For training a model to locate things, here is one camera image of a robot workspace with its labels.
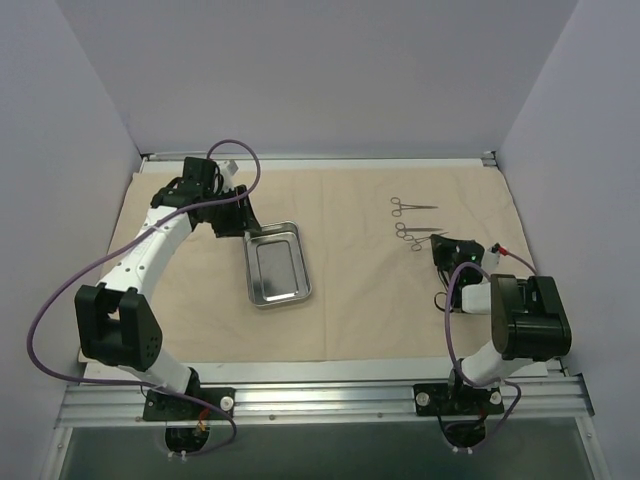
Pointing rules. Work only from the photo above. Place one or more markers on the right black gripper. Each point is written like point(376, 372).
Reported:
point(445, 250)

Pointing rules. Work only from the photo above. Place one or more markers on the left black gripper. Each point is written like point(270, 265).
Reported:
point(232, 220)

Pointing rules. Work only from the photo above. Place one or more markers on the steel instrument tray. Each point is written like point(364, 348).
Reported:
point(276, 269)

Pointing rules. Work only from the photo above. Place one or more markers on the beige cloth wrap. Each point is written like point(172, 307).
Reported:
point(372, 296)

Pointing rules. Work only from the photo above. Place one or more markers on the steel surgical scissors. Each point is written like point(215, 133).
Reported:
point(416, 243)

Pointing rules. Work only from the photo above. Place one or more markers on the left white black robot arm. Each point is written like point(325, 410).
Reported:
point(116, 324)

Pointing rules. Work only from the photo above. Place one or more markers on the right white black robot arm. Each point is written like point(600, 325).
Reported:
point(528, 322)

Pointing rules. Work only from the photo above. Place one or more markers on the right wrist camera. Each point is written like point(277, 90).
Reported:
point(491, 258)

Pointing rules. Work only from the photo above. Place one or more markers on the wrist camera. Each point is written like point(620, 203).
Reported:
point(491, 258)
point(227, 168)

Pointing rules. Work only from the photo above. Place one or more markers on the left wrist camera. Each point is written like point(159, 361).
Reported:
point(227, 168)

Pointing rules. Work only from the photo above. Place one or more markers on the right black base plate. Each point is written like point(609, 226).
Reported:
point(433, 399)

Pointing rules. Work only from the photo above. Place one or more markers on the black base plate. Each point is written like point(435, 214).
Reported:
point(433, 399)
point(214, 403)

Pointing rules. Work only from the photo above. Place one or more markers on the aluminium front rail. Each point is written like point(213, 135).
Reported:
point(316, 403)

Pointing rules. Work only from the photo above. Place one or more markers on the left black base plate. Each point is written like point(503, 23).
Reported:
point(214, 403)

